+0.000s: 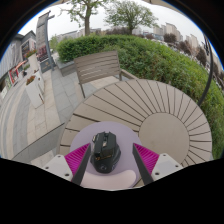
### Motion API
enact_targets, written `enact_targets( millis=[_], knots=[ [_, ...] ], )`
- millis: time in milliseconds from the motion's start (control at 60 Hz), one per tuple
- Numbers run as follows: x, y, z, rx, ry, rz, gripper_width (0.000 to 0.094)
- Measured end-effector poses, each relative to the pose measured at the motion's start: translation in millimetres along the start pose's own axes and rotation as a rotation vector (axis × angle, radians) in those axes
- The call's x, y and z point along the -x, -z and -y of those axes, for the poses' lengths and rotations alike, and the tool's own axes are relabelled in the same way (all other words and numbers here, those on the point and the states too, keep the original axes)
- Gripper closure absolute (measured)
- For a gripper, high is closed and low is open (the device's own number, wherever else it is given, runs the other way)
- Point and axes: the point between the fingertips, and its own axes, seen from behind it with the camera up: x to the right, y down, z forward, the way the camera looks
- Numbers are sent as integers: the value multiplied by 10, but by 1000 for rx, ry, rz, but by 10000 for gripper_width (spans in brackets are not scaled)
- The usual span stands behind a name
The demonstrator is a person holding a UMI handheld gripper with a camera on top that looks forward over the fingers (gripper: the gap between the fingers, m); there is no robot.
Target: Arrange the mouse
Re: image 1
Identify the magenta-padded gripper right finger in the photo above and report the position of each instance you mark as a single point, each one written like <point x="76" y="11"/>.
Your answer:
<point x="165" y="166"/>

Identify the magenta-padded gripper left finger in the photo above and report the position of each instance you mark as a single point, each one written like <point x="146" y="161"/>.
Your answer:
<point x="59" y="166"/>

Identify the black computer mouse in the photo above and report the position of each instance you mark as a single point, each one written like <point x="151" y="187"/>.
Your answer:
<point x="106" y="151"/>

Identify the lilac mouse pad with wrist rest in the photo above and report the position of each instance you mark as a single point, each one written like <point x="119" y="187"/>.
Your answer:
<point x="128" y="146"/>

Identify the white planter with flowers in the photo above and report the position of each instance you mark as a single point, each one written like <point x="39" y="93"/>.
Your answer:
<point x="33" y="65"/>
<point x="34" y="91"/>

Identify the dark curved metal pole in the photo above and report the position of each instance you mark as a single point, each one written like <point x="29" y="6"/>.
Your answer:
<point x="209" y="73"/>

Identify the green hedge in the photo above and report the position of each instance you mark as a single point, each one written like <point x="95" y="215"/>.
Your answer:
<point x="160" y="60"/>

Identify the storefront building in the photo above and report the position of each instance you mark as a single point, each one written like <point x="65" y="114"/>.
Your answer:
<point x="15" y="56"/>

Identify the tall grey sign banner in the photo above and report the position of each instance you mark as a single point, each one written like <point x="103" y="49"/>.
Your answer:
<point x="42" y="43"/>

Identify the distant apartment buildings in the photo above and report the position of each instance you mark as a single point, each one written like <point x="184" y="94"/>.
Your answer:
<point x="190" y="41"/>

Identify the thin-crowned tree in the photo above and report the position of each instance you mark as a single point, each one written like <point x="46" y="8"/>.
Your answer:
<point x="87" y="16"/>

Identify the dense round-crowned tree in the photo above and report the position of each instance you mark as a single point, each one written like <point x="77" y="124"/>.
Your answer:
<point x="131" y="15"/>

